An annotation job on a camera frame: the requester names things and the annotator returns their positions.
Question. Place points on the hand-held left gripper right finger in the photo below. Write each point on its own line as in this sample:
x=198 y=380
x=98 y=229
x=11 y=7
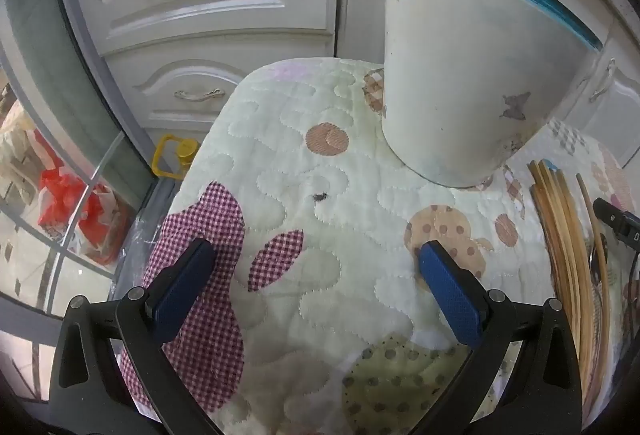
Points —
x=450 y=300

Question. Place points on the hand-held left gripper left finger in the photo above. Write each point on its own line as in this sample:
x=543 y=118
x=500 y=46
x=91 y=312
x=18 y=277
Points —
x=180 y=287

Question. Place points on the quilted patchwork mat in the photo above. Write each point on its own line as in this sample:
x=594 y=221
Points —
x=310 y=215

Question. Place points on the bamboo chopstick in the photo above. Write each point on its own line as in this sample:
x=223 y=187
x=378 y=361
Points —
x=586 y=200

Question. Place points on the yellow capped plastic bottle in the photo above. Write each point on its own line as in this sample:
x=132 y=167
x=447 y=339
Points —
x=187 y=150

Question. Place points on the white cup with teal rim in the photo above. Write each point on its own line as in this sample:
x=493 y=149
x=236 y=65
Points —
x=450 y=65

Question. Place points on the glass sliding door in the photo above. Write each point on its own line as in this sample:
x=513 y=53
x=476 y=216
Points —
x=50 y=65

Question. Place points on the red plastic bag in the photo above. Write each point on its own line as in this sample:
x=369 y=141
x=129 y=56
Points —
x=95 y=225

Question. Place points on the bundle of bamboo chopsticks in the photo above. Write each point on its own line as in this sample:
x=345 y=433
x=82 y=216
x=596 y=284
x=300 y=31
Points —
x=565 y=240

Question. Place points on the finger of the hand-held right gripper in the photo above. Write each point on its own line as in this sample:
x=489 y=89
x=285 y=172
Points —
x=617 y=219

